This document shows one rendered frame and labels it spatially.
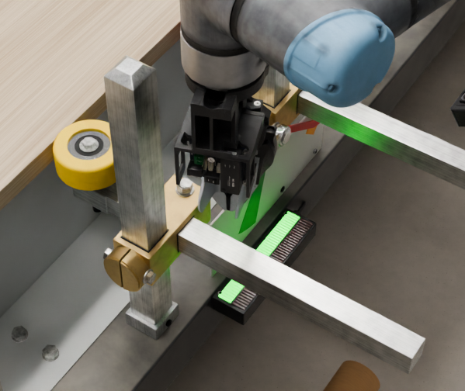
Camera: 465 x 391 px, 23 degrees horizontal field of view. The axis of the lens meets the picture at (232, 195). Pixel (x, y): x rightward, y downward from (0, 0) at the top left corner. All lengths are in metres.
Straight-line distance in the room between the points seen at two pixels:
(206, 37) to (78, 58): 0.45
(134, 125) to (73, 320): 0.45
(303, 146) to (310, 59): 0.63
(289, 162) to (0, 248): 0.38
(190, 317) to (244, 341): 0.82
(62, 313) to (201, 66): 0.59
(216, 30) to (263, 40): 0.07
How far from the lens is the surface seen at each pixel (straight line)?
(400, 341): 1.16
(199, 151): 1.01
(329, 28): 0.84
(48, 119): 1.30
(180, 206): 1.24
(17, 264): 1.45
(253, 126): 1.03
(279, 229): 1.43
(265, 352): 2.16
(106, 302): 1.47
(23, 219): 1.41
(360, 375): 2.05
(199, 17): 0.93
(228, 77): 0.96
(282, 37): 0.86
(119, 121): 1.08
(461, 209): 2.41
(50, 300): 1.48
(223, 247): 1.22
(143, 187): 1.13
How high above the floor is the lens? 1.81
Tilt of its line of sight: 49 degrees down
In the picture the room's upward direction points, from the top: straight up
